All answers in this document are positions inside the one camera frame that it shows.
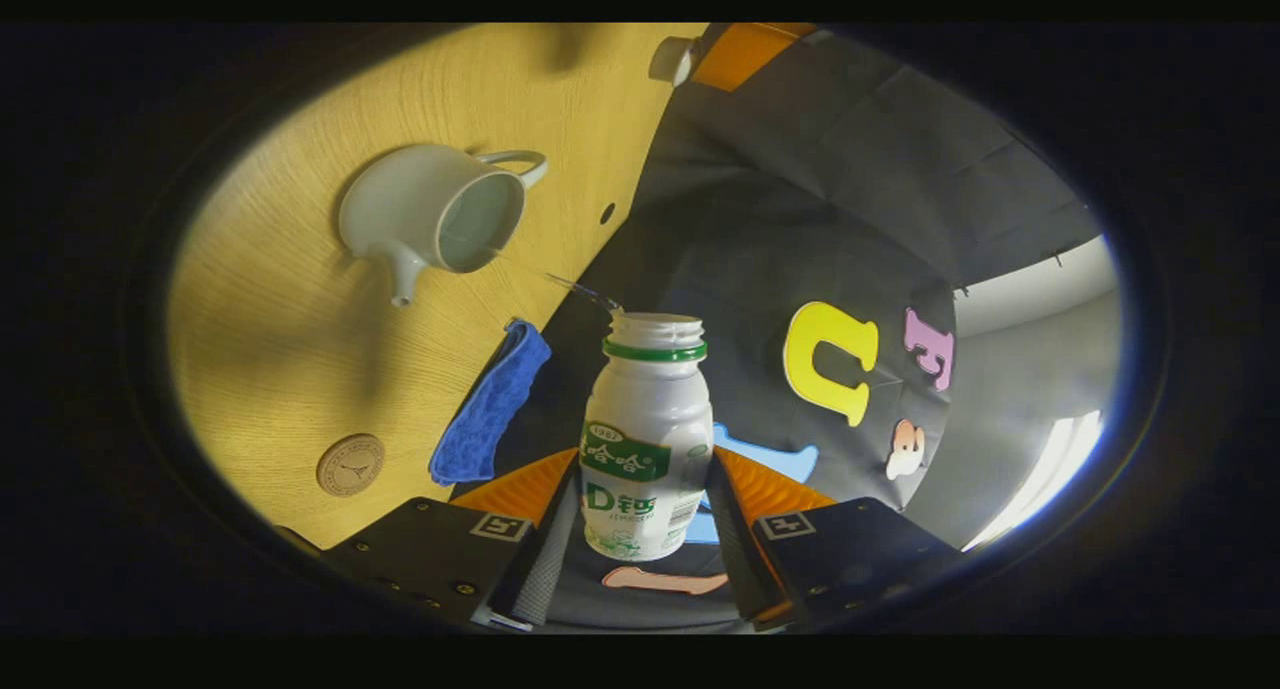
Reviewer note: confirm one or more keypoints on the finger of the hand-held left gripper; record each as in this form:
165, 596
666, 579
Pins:
745, 54

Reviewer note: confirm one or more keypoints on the white water bottle green label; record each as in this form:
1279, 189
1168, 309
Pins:
645, 409

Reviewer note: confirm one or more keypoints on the round wooden coaster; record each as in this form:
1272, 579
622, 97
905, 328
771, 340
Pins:
351, 465

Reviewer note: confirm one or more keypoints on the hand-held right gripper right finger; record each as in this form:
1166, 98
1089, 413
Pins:
735, 559

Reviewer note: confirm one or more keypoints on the blue towel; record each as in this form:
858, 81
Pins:
490, 404

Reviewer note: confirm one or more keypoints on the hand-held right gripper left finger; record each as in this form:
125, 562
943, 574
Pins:
545, 564

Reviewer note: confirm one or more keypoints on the white ceramic teacup with spout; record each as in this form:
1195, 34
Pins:
400, 209

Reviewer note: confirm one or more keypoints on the white teacup lid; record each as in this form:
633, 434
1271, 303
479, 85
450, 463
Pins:
672, 61

